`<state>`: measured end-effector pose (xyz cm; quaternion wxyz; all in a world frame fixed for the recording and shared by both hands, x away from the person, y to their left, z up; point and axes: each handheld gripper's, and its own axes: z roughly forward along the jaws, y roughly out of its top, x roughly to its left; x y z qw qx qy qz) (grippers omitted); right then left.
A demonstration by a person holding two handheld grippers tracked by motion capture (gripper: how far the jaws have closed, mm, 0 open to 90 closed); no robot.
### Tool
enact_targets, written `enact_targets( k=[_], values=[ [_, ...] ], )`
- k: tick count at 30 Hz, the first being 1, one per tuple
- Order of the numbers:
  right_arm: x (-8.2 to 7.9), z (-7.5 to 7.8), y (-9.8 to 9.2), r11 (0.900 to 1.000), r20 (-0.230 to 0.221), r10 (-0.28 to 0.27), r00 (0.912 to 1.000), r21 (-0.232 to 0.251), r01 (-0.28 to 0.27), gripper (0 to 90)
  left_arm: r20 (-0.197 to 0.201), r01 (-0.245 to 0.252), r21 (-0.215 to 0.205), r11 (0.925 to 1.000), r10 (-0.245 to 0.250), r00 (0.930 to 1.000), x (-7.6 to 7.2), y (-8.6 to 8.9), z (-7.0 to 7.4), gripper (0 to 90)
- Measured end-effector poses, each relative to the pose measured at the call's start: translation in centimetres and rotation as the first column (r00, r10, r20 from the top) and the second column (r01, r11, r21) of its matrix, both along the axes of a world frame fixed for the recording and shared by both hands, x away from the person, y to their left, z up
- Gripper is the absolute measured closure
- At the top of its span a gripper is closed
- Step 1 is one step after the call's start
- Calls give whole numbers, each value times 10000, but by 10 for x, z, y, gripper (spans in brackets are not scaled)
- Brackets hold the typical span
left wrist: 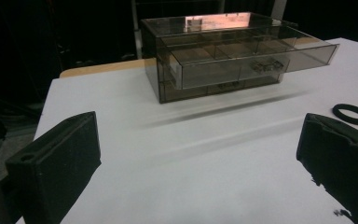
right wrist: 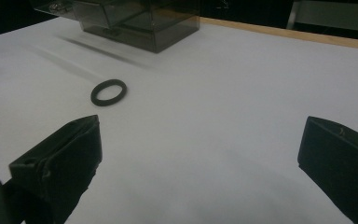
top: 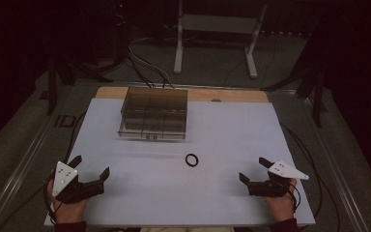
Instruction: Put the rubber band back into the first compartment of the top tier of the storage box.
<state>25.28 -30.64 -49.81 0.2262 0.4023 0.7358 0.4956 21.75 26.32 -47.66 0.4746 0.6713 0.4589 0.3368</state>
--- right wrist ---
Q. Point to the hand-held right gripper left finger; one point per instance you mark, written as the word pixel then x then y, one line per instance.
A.
pixel 65 161

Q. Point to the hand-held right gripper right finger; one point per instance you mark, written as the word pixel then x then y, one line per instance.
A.
pixel 341 165

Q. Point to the smoky transparent drawer box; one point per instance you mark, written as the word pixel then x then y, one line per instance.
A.
pixel 130 21

